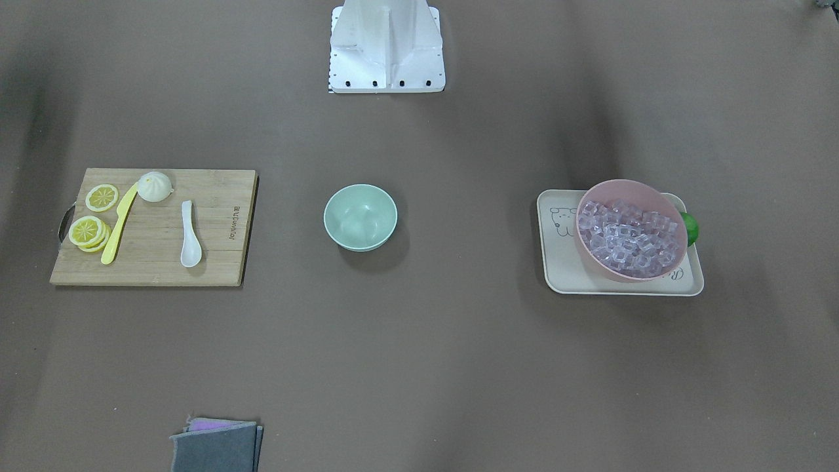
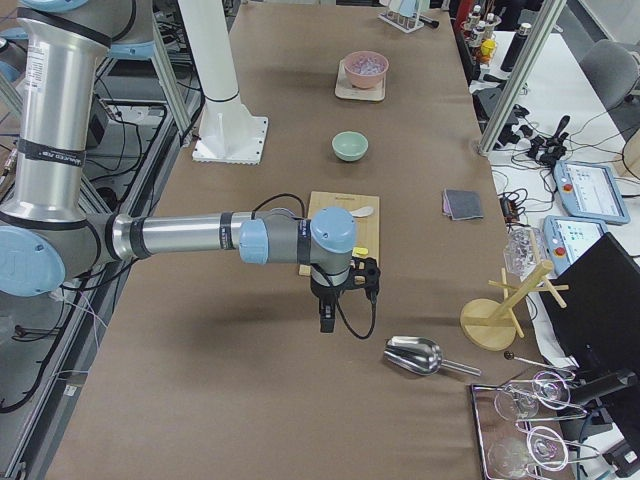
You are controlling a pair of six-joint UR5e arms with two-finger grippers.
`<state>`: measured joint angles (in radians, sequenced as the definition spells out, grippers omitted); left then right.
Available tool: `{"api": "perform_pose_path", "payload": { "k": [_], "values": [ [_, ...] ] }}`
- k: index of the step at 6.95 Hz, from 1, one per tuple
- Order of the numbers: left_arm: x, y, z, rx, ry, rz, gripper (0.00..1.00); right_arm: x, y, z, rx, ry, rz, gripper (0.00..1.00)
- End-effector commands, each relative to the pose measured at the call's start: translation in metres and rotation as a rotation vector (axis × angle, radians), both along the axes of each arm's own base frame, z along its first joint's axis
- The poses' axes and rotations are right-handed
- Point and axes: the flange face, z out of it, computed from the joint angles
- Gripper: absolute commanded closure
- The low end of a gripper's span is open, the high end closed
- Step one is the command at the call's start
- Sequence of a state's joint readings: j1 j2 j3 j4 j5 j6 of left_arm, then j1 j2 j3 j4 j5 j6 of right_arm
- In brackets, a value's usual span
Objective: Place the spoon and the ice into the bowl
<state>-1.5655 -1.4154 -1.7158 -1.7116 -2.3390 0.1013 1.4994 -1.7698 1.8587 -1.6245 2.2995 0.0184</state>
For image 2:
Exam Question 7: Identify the white cup rack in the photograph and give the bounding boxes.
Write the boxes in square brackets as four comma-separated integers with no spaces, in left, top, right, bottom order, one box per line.
[378,0,440,33]

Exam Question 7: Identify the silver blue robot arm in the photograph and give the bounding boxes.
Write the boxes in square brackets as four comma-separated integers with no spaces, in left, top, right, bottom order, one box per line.
[1,1,356,333]

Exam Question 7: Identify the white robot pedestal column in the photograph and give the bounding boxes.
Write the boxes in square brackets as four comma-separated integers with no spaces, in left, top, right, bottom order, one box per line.
[179,0,268,165]

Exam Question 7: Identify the clear plastic ice container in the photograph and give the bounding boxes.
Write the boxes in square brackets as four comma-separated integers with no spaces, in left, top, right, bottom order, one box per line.
[503,227,549,277]

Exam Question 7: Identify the black monitor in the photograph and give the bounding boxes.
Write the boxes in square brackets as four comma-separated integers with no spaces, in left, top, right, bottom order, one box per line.
[540,233,639,374]

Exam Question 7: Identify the metal ice scoop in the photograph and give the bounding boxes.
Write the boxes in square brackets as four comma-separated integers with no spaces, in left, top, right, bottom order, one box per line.
[384,336,482,377]

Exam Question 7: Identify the black water bottle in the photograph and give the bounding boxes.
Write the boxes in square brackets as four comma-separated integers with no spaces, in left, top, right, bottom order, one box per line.
[500,22,532,73]

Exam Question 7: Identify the white ceramic spoon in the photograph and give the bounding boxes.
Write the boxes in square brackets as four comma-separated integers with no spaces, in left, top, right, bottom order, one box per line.
[350,205,375,218]

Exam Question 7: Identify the lower blue teach pendant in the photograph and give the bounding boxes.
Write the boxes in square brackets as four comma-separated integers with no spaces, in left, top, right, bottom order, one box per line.
[543,215,608,276]

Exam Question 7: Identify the wooden mug tree stand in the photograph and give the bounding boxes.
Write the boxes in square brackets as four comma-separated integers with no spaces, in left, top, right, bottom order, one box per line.
[460,260,569,351]

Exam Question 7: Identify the mint green bowl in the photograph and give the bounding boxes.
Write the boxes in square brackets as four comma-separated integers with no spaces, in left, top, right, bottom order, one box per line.
[331,131,369,162]

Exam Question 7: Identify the blue teach pendant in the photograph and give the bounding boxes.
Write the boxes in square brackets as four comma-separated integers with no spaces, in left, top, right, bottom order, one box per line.
[543,215,608,276]
[553,160,631,225]

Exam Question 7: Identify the grey folded cloth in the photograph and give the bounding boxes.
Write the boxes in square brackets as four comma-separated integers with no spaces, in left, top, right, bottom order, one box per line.
[442,189,484,220]

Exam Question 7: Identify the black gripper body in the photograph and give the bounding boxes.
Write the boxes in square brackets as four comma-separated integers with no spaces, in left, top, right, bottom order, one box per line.
[311,265,349,320]

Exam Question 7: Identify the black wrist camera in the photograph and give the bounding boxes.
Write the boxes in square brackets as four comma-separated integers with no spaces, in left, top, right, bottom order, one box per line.
[353,257,381,304]

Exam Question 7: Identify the aluminium frame post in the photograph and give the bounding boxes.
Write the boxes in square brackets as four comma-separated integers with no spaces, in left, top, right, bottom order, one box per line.
[477,0,567,157]

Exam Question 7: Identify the upper wine glass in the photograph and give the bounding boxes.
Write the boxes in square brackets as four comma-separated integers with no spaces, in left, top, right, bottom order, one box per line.
[494,371,570,421]

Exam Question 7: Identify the pink bowl of ice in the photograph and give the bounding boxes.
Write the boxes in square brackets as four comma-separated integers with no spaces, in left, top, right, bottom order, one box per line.
[343,51,389,89]

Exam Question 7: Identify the beige plastic tray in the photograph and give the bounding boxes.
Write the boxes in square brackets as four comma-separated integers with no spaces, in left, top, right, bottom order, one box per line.
[334,59,386,102]

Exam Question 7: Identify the bamboo cutting board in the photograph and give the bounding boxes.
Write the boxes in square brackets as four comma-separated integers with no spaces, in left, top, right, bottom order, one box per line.
[307,191,380,261]

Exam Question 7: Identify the metal glass rack tray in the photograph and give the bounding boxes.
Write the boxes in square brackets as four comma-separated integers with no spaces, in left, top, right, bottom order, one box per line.
[470,382,587,479]

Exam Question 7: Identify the wine glass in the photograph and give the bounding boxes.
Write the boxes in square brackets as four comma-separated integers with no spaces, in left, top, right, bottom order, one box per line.
[484,426,600,479]
[494,371,570,421]

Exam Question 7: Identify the grey office chair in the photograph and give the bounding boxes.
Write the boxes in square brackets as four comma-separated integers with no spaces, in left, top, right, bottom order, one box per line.
[579,39,639,110]

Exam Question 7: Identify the lower wine glass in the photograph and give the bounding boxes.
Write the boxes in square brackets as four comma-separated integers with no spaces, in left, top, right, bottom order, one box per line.
[484,426,600,479]

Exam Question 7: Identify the upper blue teach pendant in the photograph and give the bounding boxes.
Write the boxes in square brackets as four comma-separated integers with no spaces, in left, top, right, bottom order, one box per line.
[553,160,631,225]

